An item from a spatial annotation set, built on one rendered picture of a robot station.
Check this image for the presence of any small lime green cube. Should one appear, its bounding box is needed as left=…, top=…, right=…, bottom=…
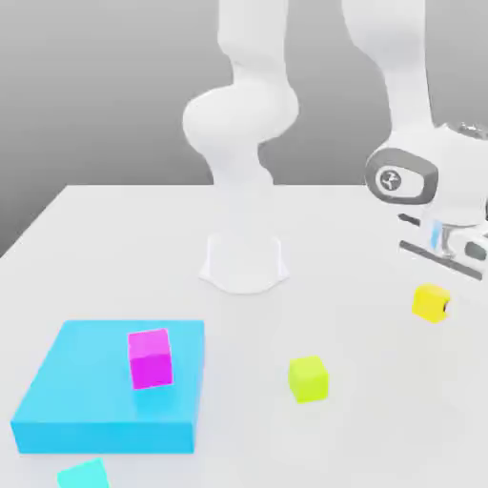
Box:
left=287, top=355, right=330, bottom=404

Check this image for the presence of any large blue box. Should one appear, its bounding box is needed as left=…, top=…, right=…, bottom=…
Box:
left=10, top=319, right=206, bottom=456

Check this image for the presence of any small magenta cube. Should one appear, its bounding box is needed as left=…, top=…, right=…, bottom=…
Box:
left=127, top=328, right=174, bottom=391

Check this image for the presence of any small cyan cube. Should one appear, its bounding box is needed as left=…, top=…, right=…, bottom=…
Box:
left=55, top=457, right=112, bottom=488

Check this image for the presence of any small yellow cube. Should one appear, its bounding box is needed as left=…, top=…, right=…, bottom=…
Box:
left=411, top=283, right=451, bottom=325

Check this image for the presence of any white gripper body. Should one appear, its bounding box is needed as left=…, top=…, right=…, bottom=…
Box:
left=397, top=238, right=488, bottom=293

